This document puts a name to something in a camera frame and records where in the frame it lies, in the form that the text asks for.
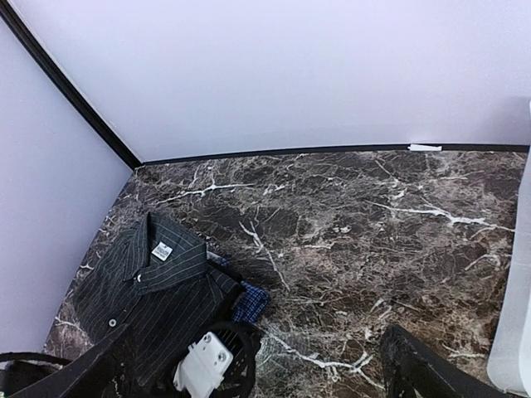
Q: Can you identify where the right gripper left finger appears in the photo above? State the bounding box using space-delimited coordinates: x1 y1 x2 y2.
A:
7 324 133 397

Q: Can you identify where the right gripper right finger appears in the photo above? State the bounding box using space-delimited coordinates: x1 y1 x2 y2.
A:
380 324 506 398

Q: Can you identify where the black pinstriped long sleeve shirt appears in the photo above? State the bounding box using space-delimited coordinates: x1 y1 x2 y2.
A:
71 212 214 387

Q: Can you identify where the black button shirt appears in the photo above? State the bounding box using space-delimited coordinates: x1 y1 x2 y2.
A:
207 258 246 325

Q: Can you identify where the blue checkered shirt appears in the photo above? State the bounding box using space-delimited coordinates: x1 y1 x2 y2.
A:
207 251 270 323

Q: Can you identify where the white plastic bin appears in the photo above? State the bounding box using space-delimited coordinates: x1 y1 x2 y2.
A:
486 99 531 395

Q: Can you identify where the white tape strip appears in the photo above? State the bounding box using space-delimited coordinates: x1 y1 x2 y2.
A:
407 143 442 152

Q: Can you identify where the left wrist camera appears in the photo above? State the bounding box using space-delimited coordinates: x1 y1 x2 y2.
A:
151 322 263 398

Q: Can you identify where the left black frame post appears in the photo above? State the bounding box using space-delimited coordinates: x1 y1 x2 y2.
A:
1 0 143 170

